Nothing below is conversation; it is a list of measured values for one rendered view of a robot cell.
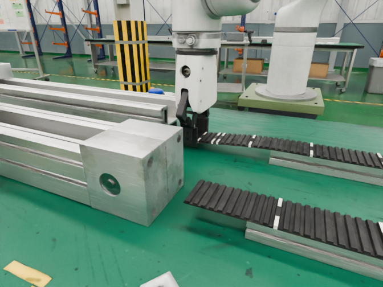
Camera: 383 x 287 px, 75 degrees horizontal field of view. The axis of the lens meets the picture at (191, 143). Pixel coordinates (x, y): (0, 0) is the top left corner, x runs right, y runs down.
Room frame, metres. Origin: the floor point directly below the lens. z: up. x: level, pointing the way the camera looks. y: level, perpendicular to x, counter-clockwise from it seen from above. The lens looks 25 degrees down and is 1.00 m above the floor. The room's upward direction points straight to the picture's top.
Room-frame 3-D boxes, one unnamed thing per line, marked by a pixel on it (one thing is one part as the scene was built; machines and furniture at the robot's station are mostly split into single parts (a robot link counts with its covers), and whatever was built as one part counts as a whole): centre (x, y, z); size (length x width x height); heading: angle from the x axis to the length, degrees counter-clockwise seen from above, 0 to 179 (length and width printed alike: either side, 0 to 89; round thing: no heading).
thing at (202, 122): (0.50, -0.02, 0.82); 0.03 x 0.03 x 0.07; 66
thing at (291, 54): (0.80, -0.30, 0.90); 0.19 x 0.19 x 0.18
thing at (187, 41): (0.46, -0.01, 0.98); 0.09 x 0.08 x 0.03; 156
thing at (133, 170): (0.30, 0.07, 0.83); 0.12 x 0.09 x 0.10; 156
